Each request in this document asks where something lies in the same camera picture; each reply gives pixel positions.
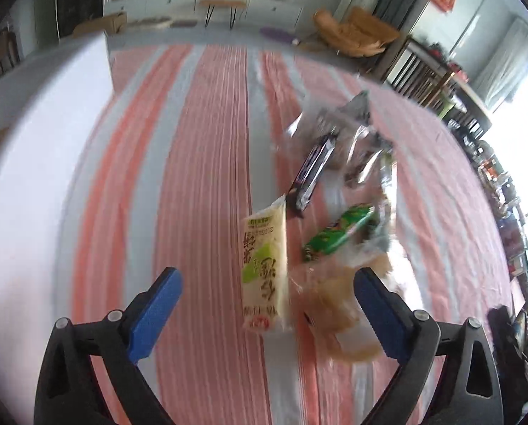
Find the row of cluttered small objects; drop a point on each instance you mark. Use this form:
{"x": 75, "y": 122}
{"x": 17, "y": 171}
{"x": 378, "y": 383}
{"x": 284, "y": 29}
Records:
{"x": 507, "y": 212}

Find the white television cabinet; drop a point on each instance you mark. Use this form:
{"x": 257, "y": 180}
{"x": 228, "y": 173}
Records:
{"x": 158, "y": 4}

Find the dark wooden chair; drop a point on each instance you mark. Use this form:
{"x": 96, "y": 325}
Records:
{"x": 416, "y": 71}

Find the white board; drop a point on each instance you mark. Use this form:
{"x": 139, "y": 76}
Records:
{"x": 34, "y": 164}

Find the cardboard box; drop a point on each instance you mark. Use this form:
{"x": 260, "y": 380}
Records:
{"x": 102, "y": 24}

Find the wooden bench with metal legs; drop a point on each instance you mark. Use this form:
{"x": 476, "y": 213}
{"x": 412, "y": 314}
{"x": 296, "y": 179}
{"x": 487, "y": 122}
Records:
{"x": 222, "y": 3}

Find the dark snack bar packet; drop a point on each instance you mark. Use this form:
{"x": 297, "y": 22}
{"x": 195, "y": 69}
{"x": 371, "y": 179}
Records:
{"x": 315, "y": 168}

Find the cluttered dining table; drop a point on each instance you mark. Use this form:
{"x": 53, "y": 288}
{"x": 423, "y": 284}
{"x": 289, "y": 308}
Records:
{"x": 467, "y": 97}

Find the white sheer curtain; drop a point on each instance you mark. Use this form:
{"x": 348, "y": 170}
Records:
{"x": 505, "y": 66}

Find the dark tall cabinet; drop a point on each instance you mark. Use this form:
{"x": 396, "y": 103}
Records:
{"x": 79, "y": 0}

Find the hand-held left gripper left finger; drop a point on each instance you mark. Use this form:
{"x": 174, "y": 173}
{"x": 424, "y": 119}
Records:
{"x": 155, "y": 314}

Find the dark blurred object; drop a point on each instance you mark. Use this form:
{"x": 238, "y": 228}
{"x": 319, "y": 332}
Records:
{"x": 507, "y": 345}

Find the clear bag of golden bread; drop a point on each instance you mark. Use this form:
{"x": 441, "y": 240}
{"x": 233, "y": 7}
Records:
{"x": 334, "y": 305}

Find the orange lounge chair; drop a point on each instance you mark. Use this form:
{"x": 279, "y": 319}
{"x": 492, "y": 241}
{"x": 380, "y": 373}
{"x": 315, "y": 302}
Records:
{"x": 357, "y": 31}

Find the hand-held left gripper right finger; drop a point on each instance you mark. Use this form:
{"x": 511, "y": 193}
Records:
{"x": 379, "y": 314}

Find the pale yellow snack packet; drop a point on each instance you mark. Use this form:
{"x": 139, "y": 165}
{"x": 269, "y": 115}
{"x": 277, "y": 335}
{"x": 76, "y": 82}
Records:
{"x": 266, "y": 265}

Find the pink grey striped tablecloth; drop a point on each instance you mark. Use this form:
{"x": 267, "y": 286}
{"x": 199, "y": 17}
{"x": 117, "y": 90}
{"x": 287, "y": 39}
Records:
{"x": 202, "y": 141}

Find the green snack packet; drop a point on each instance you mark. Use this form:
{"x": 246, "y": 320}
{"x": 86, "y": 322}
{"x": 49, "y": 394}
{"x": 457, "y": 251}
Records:
{"x": 339, "y": 232}

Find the purple oval mat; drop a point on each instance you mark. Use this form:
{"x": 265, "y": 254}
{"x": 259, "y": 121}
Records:
{"x": 278, "y": 34}

